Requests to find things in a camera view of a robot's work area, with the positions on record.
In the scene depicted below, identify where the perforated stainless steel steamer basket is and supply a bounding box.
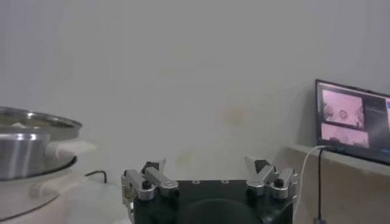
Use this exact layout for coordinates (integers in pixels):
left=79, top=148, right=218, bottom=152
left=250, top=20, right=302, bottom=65
left=0, top=106, right=98, bottom=182

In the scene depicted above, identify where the black cooker power cord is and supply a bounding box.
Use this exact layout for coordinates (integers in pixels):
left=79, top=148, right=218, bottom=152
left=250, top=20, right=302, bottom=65
left=84, top=169, right=108, bottom=184

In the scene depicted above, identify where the white side table with laptop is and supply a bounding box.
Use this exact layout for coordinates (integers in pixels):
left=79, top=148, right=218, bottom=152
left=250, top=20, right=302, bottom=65
left=285, top=144, right=390, bottom=179

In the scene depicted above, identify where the white laptop cable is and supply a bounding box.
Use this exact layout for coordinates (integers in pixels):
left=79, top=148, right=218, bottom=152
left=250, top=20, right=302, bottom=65
left=294, top=145, right=330, bottom=214

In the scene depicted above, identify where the black laptop showing camera views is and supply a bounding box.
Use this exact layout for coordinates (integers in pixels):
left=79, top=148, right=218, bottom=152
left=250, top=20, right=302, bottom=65
left=314, top=79, right=390, bottom=167

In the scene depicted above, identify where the black cable with adapter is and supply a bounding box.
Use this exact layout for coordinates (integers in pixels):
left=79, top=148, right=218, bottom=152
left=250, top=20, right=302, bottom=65
left=313, top=147, right=339, bottom=224

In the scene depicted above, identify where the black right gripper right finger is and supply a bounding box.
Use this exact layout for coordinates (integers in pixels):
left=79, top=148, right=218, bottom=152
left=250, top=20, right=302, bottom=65
left=243, top=156, right=299, bottom=211

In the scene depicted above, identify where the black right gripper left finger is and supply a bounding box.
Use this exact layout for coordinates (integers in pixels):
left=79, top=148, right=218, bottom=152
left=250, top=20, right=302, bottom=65
left=121, top=158, right=180, bottom=214

